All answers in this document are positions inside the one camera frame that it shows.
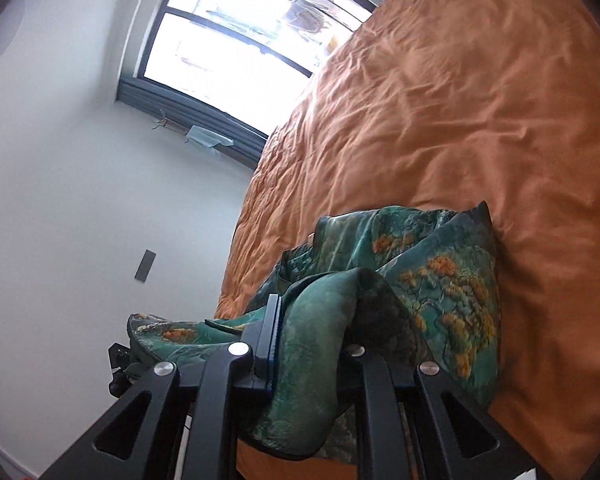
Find light teal hanging cloth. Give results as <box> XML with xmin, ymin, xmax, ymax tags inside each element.
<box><xmin>185</xmin><ymin>126</ymin><xmax>234</xmax><ymax>157</ymax></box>

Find pink garment outside window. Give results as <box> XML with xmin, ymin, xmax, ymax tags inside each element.
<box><xmin>285</xmin><ymin>0</ymin><xmax>327</xmax><ymax>35</ymax></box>

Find green patterned brocade jacket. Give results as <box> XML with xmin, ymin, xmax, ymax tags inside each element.
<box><xmin>124</xmin><ymin>204</ymin><xmax>501</xmax><ymax>464</ymax></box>

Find grey wall switch plate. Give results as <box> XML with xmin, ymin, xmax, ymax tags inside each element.
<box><xmin>134</xmin><ymin>249</ymin><xmax>156</xmax><ymax>283</ymax></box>

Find left grey curtain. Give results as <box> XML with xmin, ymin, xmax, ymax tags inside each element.
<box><xmin>117</xmin><ymin>76</ymin><xmax>266</xmax><ymax>169</ymax></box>

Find orange duvet on bed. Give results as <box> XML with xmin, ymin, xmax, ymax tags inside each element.
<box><xmin>218</xmin><ymin>0</ymin><xmax>600</xmax><ymax>479</ymax></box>

